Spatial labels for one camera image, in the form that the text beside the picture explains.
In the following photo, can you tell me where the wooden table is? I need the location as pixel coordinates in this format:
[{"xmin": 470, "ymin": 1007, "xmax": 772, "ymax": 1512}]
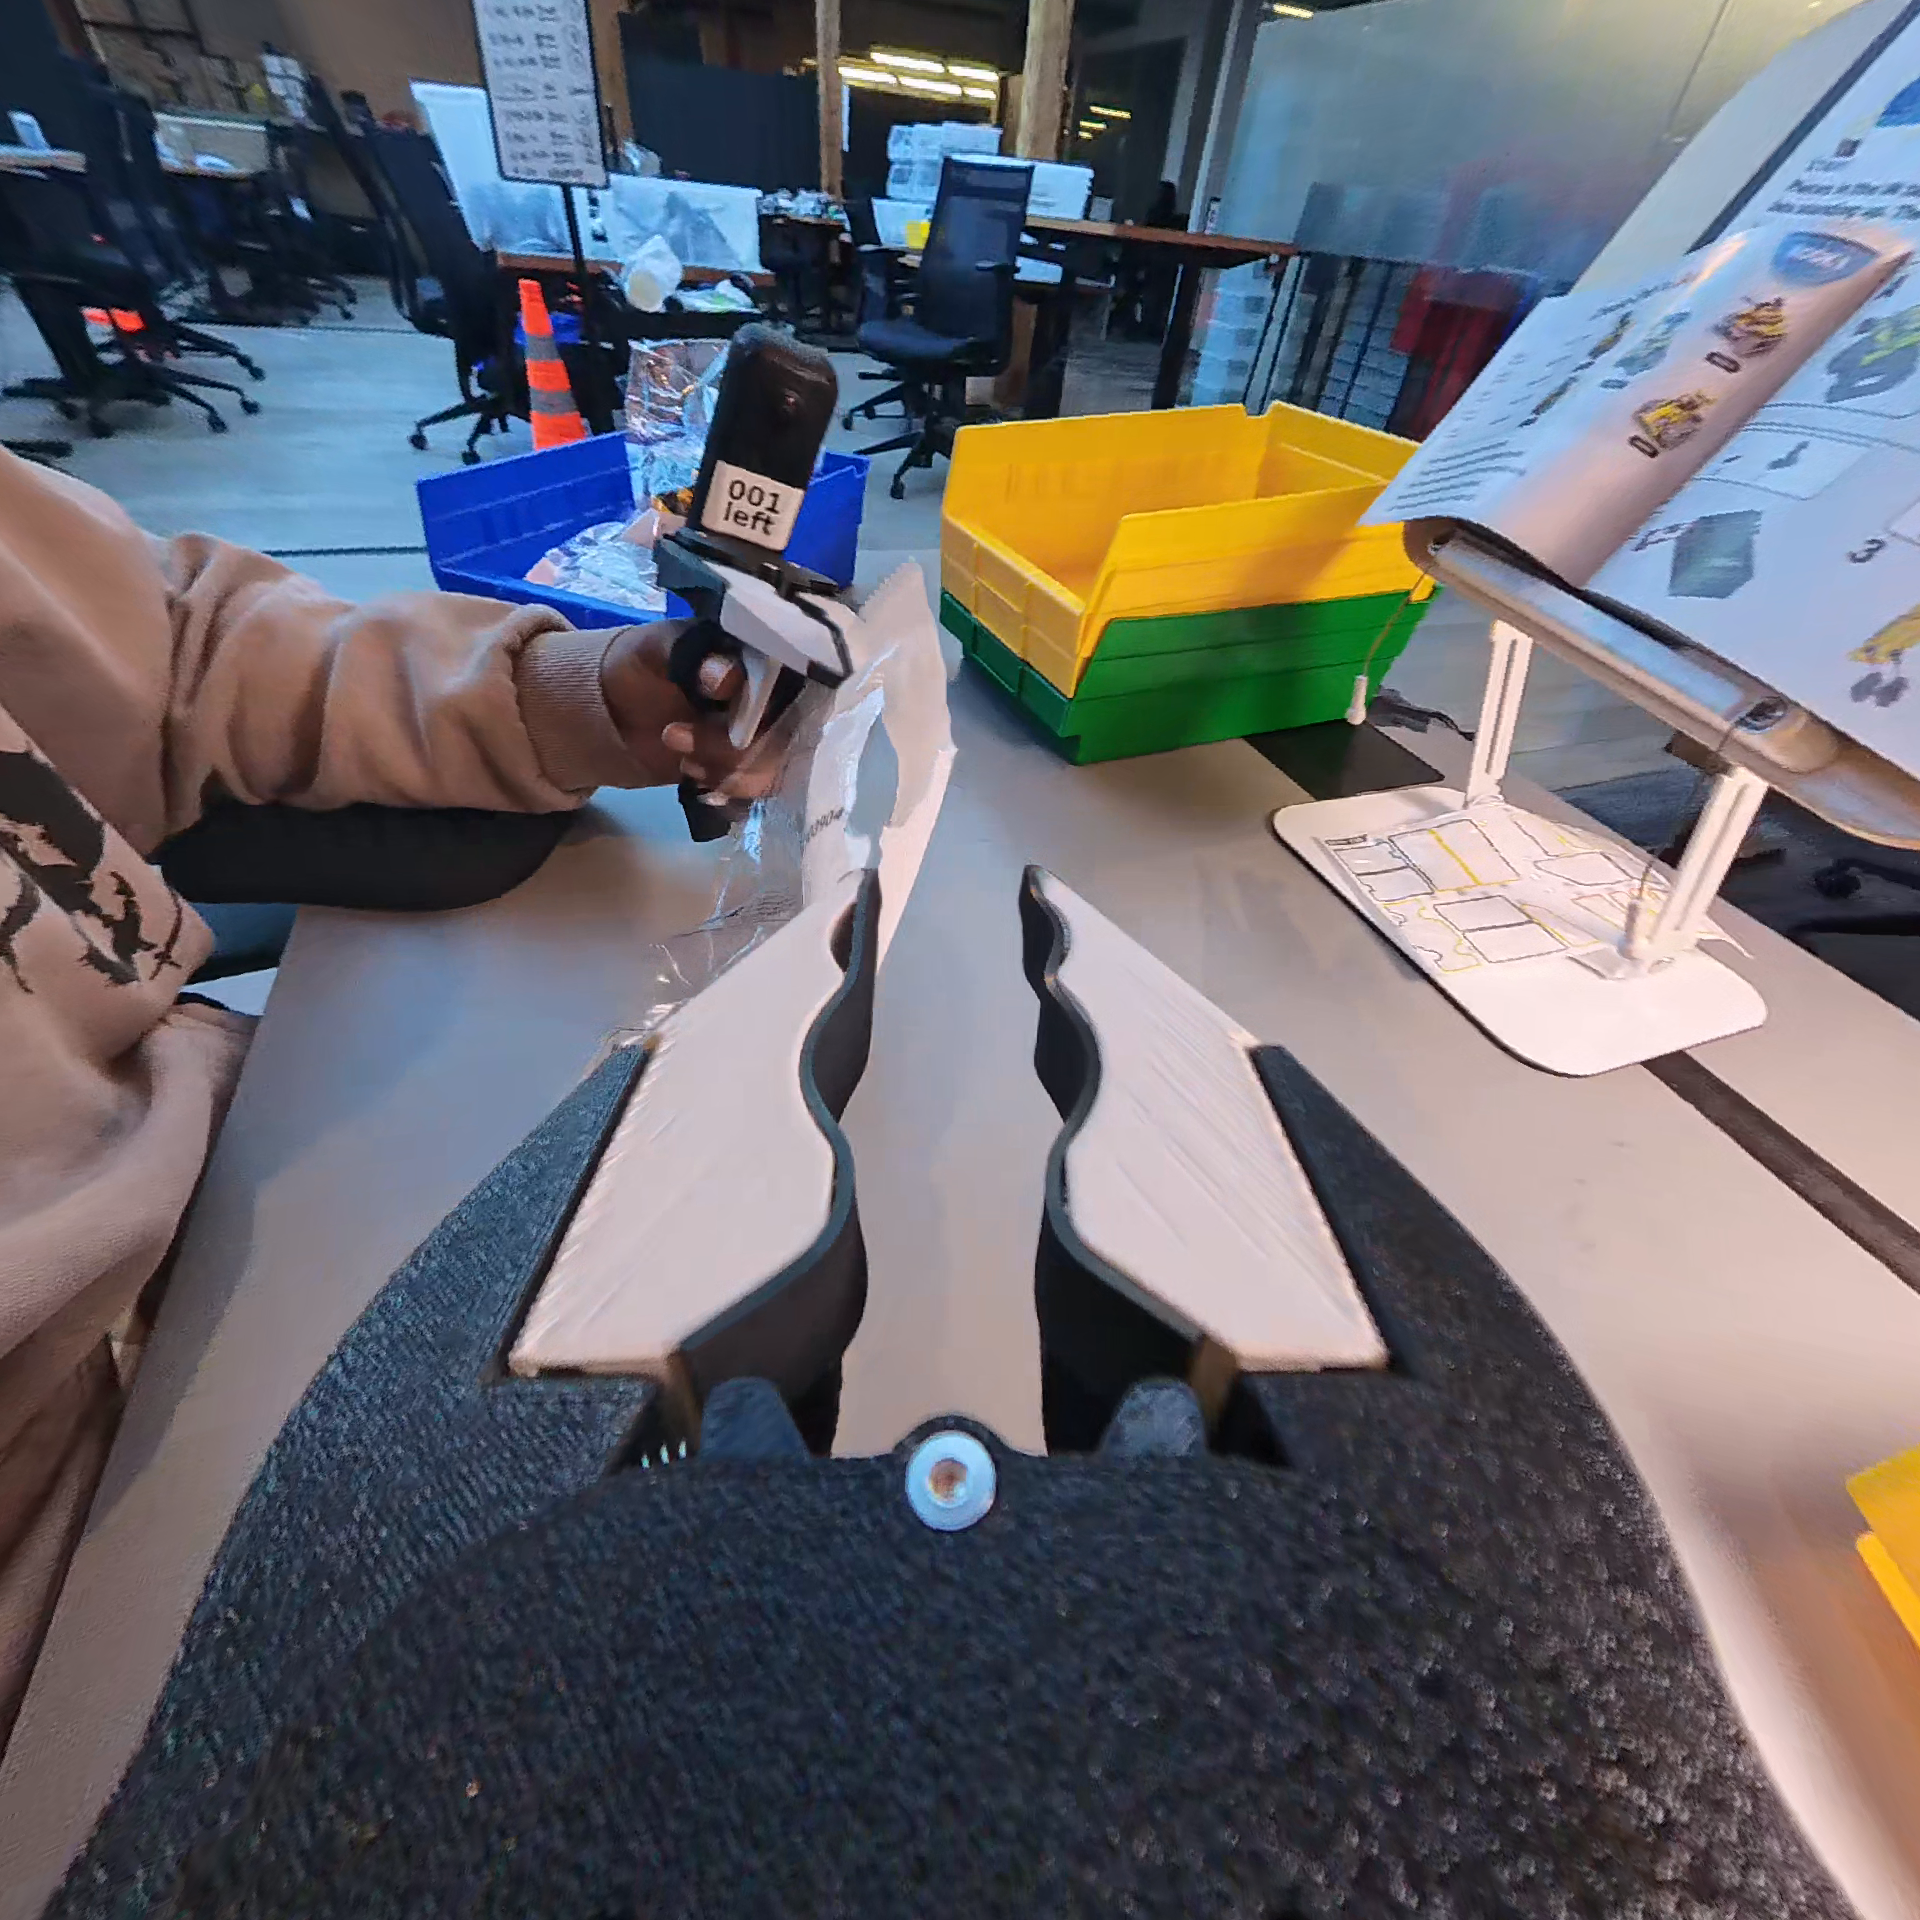
[{"xmin": 1026, "ymin": 214, "xmax": 1306, "ymax": 410}]

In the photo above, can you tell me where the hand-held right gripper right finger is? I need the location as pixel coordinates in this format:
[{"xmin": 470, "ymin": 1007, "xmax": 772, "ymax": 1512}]
[{"xmin": 1019, "ymin": 866, "xmax": 1389, "ymax": 1456}]

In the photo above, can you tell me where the person's left hand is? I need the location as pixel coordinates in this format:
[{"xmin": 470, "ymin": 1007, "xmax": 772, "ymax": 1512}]
[{"xmin": 598, "ymin": 615, "xmax": 789, "ymax": 806}]

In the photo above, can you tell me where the black chair armrest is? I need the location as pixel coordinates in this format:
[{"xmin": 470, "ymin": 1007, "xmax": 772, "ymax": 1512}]
[{"xmin": 152, "ymin": 800, "xmax": 586, "ymax": 915}]

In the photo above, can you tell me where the grey desk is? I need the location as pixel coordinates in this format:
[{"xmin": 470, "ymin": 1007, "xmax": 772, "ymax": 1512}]
[{"xmin": 0, "ymin": 546, "xmax": 1920, "ymax": 1920}]

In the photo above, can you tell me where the whiteboard sign on stand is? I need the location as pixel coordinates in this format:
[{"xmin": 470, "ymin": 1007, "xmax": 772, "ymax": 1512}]
[{"xmin": 469, "ymin": 0, "xmax": 616, "ymax": 437}]

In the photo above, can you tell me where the black office chair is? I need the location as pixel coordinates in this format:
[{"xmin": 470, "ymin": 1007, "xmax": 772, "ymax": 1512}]
[
  {"xmin": 844, "ymin": 152, "xmax": 1041, "ymax": 500},
  {"xmin": 342, "ymin": 93, "xmax": 530, "ymax": 463},
  {"xmin": 0, "ymin": 151, "xmax": 270, "ymax": 442}
]

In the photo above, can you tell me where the orange traffic cone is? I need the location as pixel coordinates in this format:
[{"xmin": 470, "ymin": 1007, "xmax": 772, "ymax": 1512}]
[{"xmin": 516, "ymin": 279, "xmax": 593, "ymax": 453}]

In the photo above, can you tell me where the blue plastic bin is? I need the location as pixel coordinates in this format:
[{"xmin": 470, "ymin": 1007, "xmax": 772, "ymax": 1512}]
[{"xmin": 417, "ymin": 431, "xmax": 876, "ymax": 632}]

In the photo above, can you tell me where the wooden book stand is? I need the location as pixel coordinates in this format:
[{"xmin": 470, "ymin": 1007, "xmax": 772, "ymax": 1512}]
[{"xmin": 1408, "ymin": 517, "xmax": 1920, "ymax": 970}]

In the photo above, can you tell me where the person's left forearm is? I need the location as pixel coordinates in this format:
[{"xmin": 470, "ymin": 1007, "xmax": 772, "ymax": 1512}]
[{"xmin": 142, "ymin": 533, "xmax": 633, "ymax": 847}]

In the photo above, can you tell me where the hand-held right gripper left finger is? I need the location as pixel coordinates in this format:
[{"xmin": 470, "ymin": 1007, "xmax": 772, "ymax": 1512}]
[{"xmin": 509, "ymin": 871, "xmax": 885, "ymax": 1453}]

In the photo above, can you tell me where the large clear plastic bag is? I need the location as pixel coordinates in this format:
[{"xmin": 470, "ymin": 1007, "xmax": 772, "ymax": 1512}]
[{"xmin": 787, "ymin": 562, "xmax": 963, "ymax": 970}]

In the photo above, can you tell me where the yellow plastic bin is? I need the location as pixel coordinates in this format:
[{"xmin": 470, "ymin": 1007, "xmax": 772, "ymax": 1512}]
[
  {"xmin": 1845, "ymin": 1447, "xmax": 1920, "ymax": 1648},
  {"xmin": 942, "ymin": 403, "xmax": 1424, "ymax": 640},
  {"xmin": 942, "ymin": 517, "xmax": 1441, "ymax": 702}
]

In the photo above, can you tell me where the instruction manual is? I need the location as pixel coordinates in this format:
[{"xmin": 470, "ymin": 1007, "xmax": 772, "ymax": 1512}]
[{"xmin": 1358, "ymin": 223, "xmax": 1920, "ymax": 781}]

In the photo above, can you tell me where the clear bag of grey parts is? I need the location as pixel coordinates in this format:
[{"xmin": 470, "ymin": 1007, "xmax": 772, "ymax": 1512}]
[{"xmin": 617, "ymin": 336, "xmax": 740, "ymax": 512}]

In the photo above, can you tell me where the white sticker sheet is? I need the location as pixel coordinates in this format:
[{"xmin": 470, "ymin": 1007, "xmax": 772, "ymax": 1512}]
[{"xmin": 1272, "ymin": 779, "xmax": 1771, "ymax": 1079}]

